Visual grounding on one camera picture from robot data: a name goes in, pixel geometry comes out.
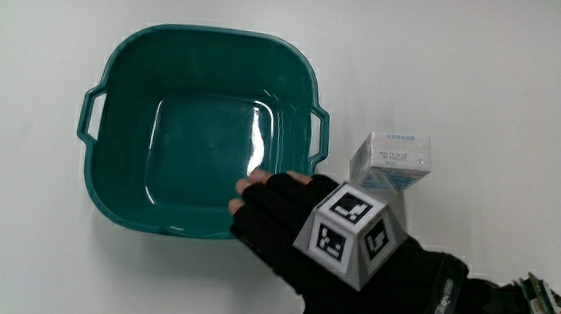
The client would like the white desk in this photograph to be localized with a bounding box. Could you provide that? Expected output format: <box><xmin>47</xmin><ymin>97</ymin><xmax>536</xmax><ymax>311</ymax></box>
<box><xmin>0</xmin><ymin>0</ymin><xmax>561</xmax><ymax>314</ymax></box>

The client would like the person's right hand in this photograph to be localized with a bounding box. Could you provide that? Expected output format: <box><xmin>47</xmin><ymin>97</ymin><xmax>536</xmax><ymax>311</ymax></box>
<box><xmin>219</xmin><ymin>165</ymin><xmax>477</xmax><ymax>314</ymax></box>

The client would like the green plastic basin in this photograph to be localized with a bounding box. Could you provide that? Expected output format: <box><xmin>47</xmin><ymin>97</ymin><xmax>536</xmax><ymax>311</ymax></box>
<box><xmin>68</xmin><ymin>15</ymin><xmax>339</xmax><ymax>250</ymax></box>

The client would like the white milk carton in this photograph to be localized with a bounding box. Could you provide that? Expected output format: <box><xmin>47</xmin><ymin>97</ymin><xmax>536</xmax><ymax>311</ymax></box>
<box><xmin>346</xmin><ymin>128</ymin><xmax>436</xmax><ymax>198</ymax></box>

